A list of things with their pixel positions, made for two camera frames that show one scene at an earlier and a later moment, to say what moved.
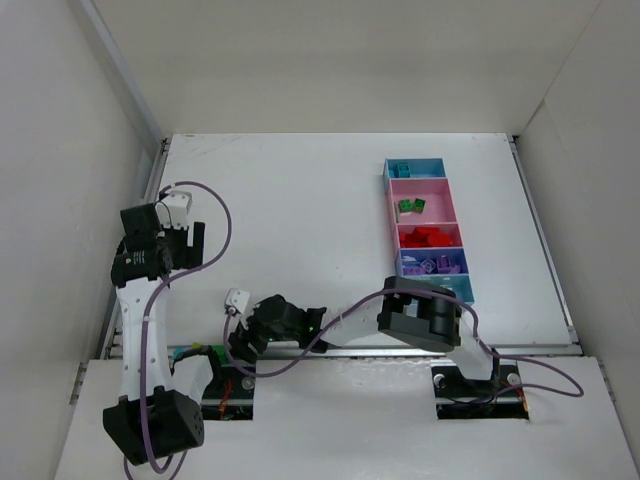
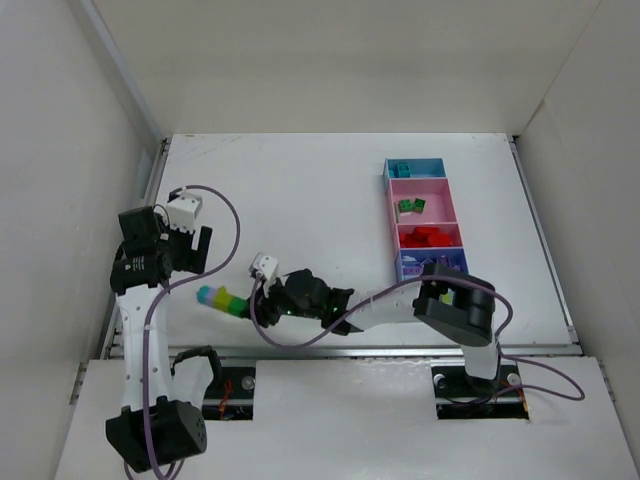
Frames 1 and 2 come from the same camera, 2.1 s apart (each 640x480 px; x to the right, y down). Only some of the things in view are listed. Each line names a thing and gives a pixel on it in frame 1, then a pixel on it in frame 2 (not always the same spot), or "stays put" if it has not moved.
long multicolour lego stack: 220,351 → 219,297
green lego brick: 406,206 stays put
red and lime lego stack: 426,236 stays put
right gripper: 251,328 → 265,307
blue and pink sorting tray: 428,246 stays put
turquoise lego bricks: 400,170 stays put
